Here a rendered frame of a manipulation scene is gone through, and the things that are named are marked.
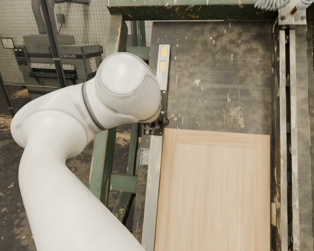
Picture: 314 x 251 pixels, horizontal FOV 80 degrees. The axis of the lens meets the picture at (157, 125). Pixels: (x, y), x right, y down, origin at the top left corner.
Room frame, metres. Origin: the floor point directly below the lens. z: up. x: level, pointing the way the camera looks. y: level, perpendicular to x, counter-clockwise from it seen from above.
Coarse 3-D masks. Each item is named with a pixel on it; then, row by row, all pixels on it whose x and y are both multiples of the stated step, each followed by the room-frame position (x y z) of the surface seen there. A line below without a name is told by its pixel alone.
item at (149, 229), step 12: (168, 48) 0.92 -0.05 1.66; (168, 60) 0.89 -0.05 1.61; (156, 144) 0.67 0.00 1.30; (156, 156) 0.64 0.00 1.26; (156, 168) 0.61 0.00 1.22; (156, 180) 0.58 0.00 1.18; (156, 192) 0.56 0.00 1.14; (156, 204) 0.53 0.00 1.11; (144, 216) 0.51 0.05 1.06; (156, 216) 0.51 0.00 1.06; (144, 228) 0.48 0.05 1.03; (144, 240) 0.45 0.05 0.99
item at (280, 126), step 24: (312, 0) 0.78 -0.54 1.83; (288, 24) 0.84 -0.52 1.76; (288, 48) 0.83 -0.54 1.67; (288, 72) 0.77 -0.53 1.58; (288, 96) 0.72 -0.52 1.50; (288, 120) 0.66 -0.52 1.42; (288, 144) 0.61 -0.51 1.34; (288, 168) 0.56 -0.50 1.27; (288, 192) 0.51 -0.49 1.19; (288, 216) 0.46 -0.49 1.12; (288, 240) 0.42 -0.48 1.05
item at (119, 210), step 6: (138, 150) 1.37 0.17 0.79; (138, 156) 1.28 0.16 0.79; (138, 162) 1.20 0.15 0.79; (138, 168) 1.13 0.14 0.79; (120, 192) 0.89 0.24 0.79; (120, 198) 0.84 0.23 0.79; (126, 198) 0.84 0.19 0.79; (132, 198) 0.88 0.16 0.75; (120, 204) 0.80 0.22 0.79; (126, 204) 0.80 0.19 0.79; (114, 210) 0.75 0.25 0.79; (120, 210) 0.75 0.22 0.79; (126, 210) 0.76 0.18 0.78; (120, 216) 0.71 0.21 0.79; (126, 216) 0.75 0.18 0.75; (132, 228) 0.61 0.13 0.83
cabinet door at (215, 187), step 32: (192, 160) 0.64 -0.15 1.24; (224, 160) 0.62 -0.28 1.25; (256, 160) 0.61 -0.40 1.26; (160, 192) 0.57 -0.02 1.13; (192, 192) 0.56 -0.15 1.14; (224, 192) 0.55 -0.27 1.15; (256, 192) 0.54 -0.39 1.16; (160, 224) 0.50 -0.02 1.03; (192, 224) 0.49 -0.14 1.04; (224, 224) 0.48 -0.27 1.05; (256, 224) 0.47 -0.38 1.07
